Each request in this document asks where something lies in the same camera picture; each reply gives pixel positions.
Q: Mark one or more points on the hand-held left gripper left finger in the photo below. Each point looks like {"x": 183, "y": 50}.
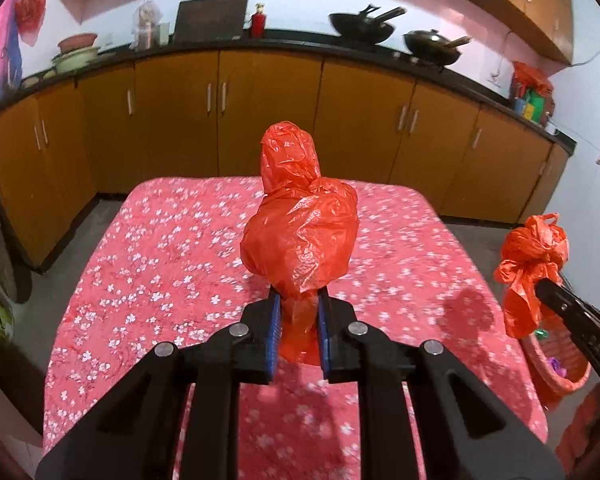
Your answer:
{"x": 275, "y": 330}

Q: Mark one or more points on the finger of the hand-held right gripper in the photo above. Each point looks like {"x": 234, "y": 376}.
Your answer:
{"x": 580, "y": 330}

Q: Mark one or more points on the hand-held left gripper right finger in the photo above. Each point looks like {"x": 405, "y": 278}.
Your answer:
{"x": 324, "y": 340}

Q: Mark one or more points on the green paw print plastic bag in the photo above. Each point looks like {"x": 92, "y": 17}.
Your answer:
{"x": 541, "y": 333}

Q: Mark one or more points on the magenta plastic bag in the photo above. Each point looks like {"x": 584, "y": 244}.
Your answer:
{"x": 557, "y": 367}

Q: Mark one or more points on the red plastic basket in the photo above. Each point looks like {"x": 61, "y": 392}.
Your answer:
{"x": 555, "y": 390}

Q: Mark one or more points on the small red plastic bag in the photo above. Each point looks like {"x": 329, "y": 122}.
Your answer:
{"x": 525, "y": 260}

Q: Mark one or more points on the large red plastic bag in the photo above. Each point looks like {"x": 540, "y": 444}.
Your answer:
{"x": 300, "y": 230}

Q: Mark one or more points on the red floral tablecloth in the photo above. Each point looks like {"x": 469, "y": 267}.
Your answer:
{"x": 180, "y": 260}

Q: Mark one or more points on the green packet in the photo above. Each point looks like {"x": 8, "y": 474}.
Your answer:
{"x": 534, "y": 111}

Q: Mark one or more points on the orange kitchen base cabinets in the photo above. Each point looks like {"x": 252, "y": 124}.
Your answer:
{"x": 180, "y": 110}

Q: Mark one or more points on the red bag on counter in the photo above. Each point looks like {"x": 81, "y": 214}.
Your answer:
{"x": 530, "y": 77}

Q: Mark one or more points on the red bottle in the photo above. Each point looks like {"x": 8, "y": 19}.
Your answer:
{"x": 257, "y": 22}

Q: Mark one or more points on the black wok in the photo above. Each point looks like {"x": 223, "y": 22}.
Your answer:
{"x": 432, "y": 49}
{"x": 362, "y": 27}

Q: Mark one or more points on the dark rectangular board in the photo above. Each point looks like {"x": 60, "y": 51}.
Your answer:
{"x": 210, "y": 17}

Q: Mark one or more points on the plastic wrapped utensil holder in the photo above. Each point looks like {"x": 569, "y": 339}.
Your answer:
{"x": 146, "y": 25}

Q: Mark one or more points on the red colander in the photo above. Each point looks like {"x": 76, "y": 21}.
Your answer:
{"x": 77, "y": 42}

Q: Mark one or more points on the hanging red plastic bag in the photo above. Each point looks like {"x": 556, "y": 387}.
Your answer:
{"x": 31, "y": 10}

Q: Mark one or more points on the orange wall cabinet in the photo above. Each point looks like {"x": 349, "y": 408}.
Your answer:
{"x": 525, "y": 0}

